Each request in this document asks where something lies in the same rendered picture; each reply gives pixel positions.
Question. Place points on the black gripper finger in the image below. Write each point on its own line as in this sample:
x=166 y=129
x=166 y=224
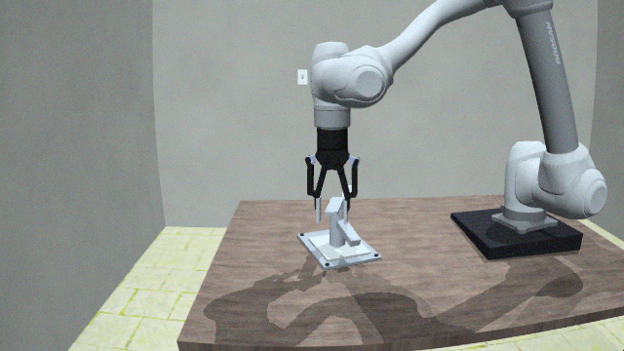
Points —
x=347 y=194
x=310 y=160

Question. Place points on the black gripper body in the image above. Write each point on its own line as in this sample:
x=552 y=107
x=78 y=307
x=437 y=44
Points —
x=332 y=143

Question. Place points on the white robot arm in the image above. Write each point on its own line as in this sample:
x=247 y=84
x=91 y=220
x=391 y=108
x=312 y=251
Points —
x=566 y=184

